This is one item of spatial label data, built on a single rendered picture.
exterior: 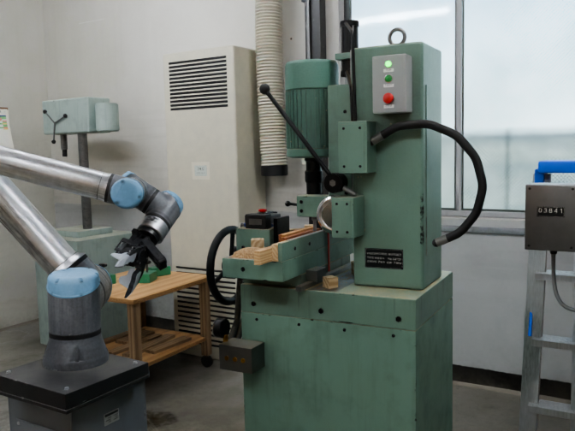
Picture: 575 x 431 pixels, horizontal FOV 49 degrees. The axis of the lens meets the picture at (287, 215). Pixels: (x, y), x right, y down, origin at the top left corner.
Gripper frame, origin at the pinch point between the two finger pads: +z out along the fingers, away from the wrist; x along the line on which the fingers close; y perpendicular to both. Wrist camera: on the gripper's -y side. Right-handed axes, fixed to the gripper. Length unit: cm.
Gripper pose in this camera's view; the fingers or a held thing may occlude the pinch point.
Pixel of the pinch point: (122, 284)
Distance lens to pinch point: 193.4
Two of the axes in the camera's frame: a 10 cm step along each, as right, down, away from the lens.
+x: 0.1, -6.9, -7.2
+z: -3.4, 6.8, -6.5
